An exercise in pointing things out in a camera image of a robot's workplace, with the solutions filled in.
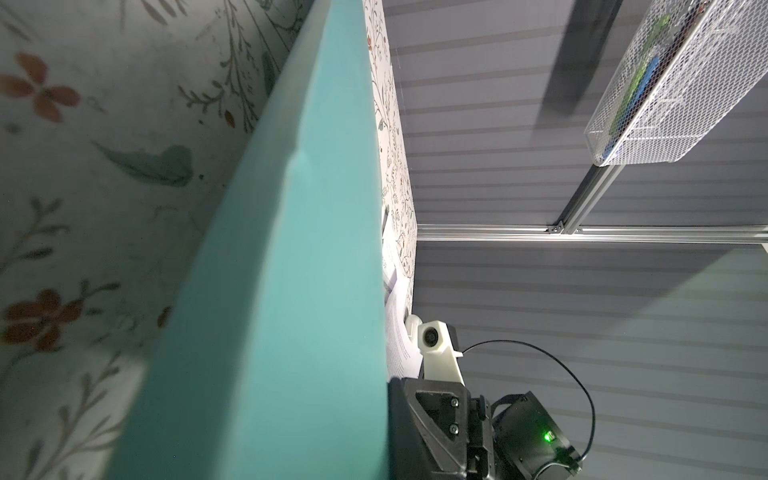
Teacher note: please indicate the teal paper folder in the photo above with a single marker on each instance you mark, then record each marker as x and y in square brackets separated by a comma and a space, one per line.
[272, 364]

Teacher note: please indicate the pens in white basket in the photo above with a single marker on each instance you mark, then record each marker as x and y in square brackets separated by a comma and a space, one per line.
[638, 83]

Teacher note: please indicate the bottom white paper sheet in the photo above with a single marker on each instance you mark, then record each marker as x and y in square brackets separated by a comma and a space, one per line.
[390, 257]

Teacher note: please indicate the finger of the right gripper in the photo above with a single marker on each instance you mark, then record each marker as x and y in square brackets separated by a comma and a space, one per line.
[431, 428]

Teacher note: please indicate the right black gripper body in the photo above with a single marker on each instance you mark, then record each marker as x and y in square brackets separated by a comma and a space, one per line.
[516, 438]

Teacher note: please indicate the aluminium frame rails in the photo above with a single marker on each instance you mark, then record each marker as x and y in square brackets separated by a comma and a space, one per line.
[570, 227]

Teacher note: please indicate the printed English text sheet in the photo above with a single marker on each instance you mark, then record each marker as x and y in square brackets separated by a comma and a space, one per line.
[403, 357]

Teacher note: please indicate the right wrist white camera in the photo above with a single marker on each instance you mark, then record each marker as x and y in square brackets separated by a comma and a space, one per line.
[435, 343]

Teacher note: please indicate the white wire mesh basket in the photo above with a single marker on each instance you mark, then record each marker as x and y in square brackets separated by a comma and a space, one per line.
[710, 56]

